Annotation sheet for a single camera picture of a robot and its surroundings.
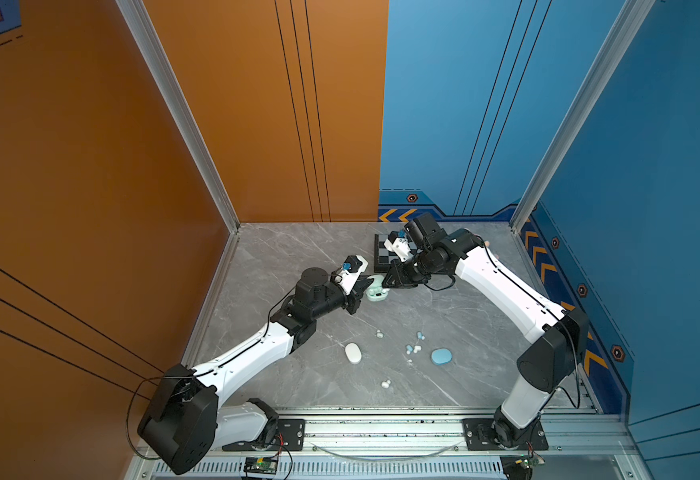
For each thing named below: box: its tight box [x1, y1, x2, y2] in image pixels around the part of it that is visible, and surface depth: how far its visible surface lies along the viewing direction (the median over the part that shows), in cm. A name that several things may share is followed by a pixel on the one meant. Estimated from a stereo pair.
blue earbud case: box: [431, 348, 453, 365], surface depth 87 cm
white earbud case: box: [344, 342, 363, 365], surface depth 87 cm
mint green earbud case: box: [366, 274, 390, 301], surface depth 77 cm
